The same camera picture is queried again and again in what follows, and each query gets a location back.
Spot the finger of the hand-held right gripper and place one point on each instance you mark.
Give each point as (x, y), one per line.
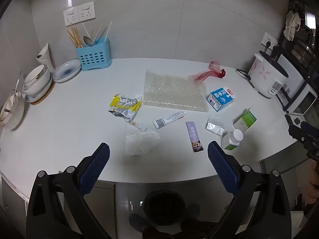
(296, 132)
(310, 129)

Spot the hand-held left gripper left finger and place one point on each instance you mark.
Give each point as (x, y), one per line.
(96, 169)

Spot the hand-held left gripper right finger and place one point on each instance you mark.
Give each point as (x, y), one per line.
(223, 169)

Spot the white pill bottle green label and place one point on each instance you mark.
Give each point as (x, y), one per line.
(233, 139)

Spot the green and white carton box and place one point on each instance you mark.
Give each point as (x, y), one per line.
(245, 119)

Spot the white tissue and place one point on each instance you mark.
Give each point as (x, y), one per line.
(142, 143)

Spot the dark plastic mesh trash bin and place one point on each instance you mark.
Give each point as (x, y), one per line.
(164, 206)

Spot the yellow and white snack wrapper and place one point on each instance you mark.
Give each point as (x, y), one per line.
(124, 105)

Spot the blue and white milk carton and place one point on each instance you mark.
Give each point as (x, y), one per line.
(221, 98)

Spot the person's right hand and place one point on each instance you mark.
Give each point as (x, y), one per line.
(314, 181)

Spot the white microwave oven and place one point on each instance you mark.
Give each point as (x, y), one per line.
(296, 92)

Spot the purple sachet packet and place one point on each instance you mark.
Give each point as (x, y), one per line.
(194, 137)

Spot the silver foil packet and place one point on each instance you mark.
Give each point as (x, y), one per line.
(214, 125)

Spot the blue fuzzy slipper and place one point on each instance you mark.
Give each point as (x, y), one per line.
(192, 211)
(138, 222)

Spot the small white orange sachet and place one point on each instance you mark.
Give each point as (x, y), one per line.
(134, 124)

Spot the white floral rice cooker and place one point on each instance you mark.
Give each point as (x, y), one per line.
(265, 74)

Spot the white tube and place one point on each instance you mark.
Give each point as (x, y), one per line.
(169, 119)

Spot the black metal rack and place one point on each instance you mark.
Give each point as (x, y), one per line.
(307, 54)

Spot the round wooden trivet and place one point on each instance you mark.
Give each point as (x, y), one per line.
(46, 95)

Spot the clear bubble wrap sheet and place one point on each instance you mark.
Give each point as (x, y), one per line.
(174, 89)

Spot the stack of white bowls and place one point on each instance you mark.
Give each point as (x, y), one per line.
(37, 88)

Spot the red mesh net bag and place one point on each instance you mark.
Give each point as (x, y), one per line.
(214, 69)

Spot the white bowl with brown marks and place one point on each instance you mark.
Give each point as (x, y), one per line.
(12, 112)

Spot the blue patterned plate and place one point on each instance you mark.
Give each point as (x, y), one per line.
(66, 71)

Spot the pale hanging cloth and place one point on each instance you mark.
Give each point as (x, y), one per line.
(292, 26)

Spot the white ceramic bowl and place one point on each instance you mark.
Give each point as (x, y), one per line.
(35, 76)

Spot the blue plastic utensil holder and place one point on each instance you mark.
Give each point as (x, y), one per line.
(94, 57)

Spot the white cone-shaped vase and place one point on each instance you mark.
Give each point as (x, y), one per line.
(47, 57)

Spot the metal spoon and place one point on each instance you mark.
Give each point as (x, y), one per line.
(87, 41)

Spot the bundle of wooden chopsticks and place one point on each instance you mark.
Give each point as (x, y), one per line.
(74, 37)

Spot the white chopstick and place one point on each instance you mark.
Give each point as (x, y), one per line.
(86, 29)
(107, 31)
(100, 31)

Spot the white wall socket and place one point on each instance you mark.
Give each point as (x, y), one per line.
(71, 17)
(86, 11)
(269, 39)

